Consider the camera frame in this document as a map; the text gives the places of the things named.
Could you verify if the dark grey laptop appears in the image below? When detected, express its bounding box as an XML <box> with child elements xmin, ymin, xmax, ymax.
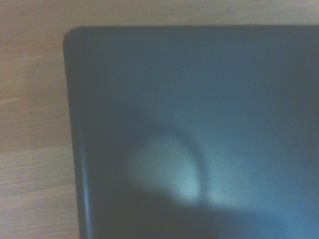
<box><xmin>62</xmin><ymin>25</ymin><xmax>319</xmax><ymax>239</ymax></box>

